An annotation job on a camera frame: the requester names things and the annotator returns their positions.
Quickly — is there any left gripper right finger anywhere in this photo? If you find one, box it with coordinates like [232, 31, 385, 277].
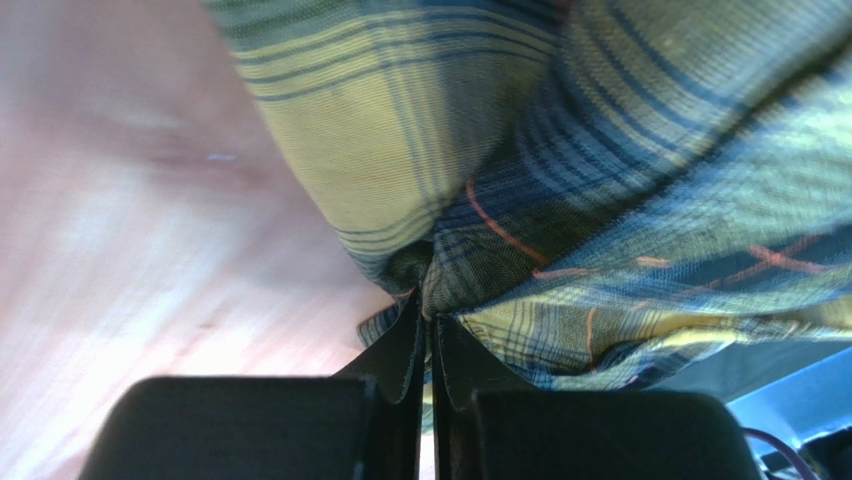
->
[432, 318, 760, 479]

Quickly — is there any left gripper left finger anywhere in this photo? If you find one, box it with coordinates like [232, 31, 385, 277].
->
[81, 297, 425, 479]

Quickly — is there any yellow plaid long sleeve shirt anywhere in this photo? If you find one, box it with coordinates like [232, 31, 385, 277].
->
[205, 1, 851, 390]

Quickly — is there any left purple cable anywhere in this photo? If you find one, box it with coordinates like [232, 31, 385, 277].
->
[742, 427, 820, 480]

